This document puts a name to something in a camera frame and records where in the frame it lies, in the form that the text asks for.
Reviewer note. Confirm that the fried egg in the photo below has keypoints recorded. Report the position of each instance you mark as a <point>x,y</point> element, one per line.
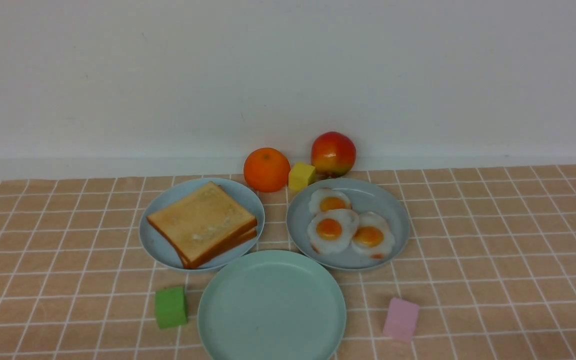
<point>332,231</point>
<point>325,199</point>
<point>373,238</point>

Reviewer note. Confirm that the toast slice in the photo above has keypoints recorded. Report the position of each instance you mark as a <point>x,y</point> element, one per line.
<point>216,251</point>
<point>200,220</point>

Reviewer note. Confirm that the yellow cube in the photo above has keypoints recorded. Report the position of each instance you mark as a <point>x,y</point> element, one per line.
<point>301,175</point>

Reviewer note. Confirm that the orange fruit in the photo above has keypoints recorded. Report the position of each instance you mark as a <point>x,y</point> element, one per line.
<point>266,170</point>

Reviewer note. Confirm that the red yellow apple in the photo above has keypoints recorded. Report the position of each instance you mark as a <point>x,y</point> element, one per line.
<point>333,155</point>

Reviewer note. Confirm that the grey-blue plate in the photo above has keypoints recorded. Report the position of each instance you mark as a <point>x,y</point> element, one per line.
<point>365,197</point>

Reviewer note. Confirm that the teal green plate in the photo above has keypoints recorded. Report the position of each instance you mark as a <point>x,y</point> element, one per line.
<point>272,305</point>

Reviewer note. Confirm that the light blue plate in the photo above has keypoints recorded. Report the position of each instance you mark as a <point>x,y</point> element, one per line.
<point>160,240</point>

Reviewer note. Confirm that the green cube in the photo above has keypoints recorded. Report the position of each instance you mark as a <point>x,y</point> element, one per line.
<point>170,307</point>

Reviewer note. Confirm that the pink cube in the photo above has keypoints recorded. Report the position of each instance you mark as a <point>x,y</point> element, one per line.
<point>401,320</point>

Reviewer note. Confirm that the checkered beige tablecloth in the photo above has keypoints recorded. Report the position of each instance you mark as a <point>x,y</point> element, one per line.
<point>491,262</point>

